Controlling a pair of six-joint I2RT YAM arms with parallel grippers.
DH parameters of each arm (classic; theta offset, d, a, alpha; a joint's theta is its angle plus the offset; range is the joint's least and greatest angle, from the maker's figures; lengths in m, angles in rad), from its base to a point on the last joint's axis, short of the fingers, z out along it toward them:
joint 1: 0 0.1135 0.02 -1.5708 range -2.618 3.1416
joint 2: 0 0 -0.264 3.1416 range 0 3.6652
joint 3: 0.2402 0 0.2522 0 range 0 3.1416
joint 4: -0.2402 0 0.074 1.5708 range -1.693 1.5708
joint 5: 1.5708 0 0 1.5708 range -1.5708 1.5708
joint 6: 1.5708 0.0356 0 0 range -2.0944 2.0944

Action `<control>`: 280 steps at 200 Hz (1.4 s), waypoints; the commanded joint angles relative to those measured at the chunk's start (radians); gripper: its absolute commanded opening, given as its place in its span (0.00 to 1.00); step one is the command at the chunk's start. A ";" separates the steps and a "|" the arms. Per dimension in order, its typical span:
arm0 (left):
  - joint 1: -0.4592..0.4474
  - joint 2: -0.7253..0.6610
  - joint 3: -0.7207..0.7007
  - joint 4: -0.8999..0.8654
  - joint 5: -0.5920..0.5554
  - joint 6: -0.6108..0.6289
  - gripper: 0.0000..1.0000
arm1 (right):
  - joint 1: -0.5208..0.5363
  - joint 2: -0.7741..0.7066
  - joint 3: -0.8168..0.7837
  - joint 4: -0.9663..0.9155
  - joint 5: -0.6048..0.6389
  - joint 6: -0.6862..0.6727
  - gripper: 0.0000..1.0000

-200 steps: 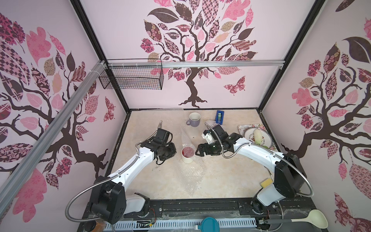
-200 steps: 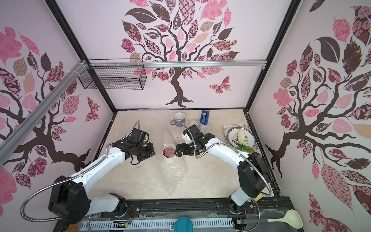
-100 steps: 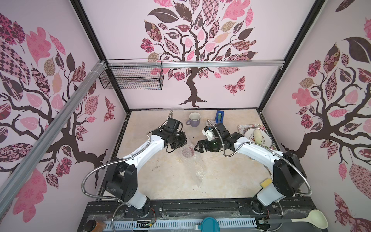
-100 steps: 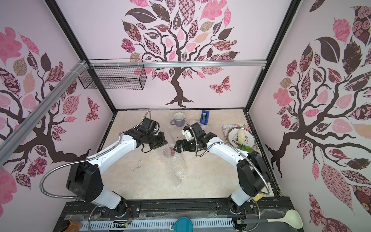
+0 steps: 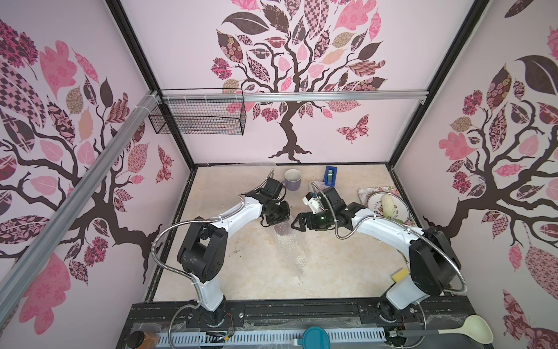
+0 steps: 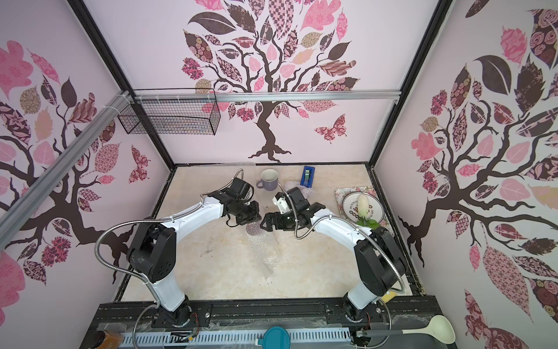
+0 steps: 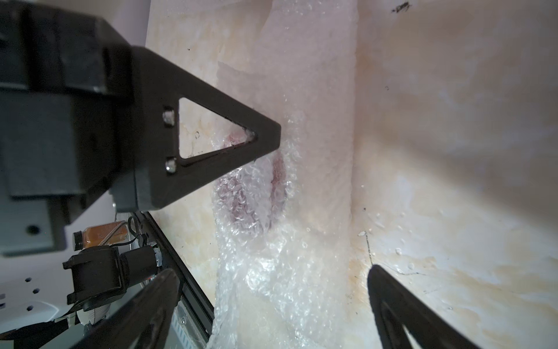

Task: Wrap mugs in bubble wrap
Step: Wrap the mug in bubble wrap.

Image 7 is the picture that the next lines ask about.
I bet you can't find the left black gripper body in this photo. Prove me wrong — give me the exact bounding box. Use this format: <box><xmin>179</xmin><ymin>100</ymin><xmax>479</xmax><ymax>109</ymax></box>
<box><xmin>1</xmin><ymin>1</ymin><xmax>132</xmax><ymax>257</ymax></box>

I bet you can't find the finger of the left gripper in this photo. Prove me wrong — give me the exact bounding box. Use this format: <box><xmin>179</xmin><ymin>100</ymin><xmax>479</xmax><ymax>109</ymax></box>
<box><xmin>110</xmin><ymin>47</ymin><xmax>281</xmax><ymax>212</ymax></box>

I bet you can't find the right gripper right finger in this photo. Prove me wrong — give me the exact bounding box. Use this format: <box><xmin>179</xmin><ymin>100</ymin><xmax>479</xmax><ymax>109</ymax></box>
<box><xmin>367</xmin><ymin>265</ymin><xmax>477</xmax><ymax>348</ymax></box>

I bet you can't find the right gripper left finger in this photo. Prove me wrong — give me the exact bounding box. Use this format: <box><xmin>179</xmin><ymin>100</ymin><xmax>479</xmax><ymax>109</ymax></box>
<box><xmin>74</xmin><ymin>268</ymin><xmax>180</xmax><ymax>348</ymax></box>

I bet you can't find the white mug red inside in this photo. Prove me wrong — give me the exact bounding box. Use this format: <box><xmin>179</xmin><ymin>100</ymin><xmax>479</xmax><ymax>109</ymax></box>
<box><xmin>212</xmin><ymin>150</ymin><xmax>286</xmax><ymax>236</ymax></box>

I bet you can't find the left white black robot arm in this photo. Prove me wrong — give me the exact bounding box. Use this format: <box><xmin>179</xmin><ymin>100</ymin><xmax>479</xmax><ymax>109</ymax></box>
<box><xmin>1</xmin><ymin>1</ymin><xmax>281</xmax><ymax>348</ymax></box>

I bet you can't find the brown jar black lid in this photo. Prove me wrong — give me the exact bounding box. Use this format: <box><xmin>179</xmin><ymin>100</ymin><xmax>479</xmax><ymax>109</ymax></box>
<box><xmin>73</xmin><ymin>221</ymin><xmax>129</xmax><ymax>251</ymax></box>

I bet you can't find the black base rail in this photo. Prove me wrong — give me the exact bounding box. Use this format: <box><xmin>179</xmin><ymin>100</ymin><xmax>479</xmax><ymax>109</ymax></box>
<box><xmin>132</xmin><ymin>212</ymin><xmax>214</xmax><ymax>348</ymax></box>

